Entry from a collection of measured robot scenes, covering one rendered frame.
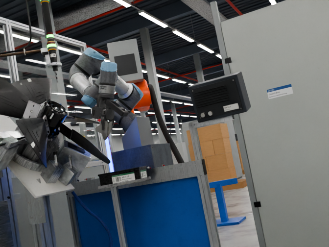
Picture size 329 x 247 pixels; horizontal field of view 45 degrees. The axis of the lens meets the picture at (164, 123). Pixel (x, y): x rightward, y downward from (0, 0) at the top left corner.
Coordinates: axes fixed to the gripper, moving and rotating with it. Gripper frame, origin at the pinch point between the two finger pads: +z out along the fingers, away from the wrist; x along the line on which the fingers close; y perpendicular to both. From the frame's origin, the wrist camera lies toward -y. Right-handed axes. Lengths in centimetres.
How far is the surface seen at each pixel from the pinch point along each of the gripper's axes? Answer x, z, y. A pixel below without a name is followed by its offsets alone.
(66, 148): 2.0, 7.6, 21.5
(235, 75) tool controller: -29, -35, -51
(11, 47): -42, -49, 113
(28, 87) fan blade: 3, -21, 49
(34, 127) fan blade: 31.8, -2.9, 14.3
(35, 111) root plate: 15.6, -9.4, 30.0
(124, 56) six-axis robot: -342, -92, 215
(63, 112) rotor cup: 7.3, -9.6, 20.8
